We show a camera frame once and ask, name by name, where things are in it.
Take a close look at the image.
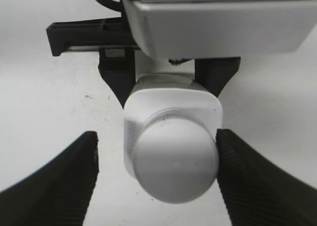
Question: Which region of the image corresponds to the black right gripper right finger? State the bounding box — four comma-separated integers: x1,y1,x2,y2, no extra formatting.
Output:
216,129,317,226

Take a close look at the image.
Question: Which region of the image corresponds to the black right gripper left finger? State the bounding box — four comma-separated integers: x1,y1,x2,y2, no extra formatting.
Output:
0,131,99,226

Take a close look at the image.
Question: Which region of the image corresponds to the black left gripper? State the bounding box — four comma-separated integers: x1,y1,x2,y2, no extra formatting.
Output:
46,17,140,107

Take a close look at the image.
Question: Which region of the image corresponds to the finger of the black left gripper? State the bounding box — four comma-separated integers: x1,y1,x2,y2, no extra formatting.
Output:
195,57,241,97

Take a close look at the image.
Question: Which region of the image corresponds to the white yili changqing yogurt bottle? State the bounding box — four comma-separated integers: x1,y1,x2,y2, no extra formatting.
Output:
123,73,223,177

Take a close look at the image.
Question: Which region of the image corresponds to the white screw bottle cap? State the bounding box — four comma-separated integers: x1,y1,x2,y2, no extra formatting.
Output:
132,115,218,204

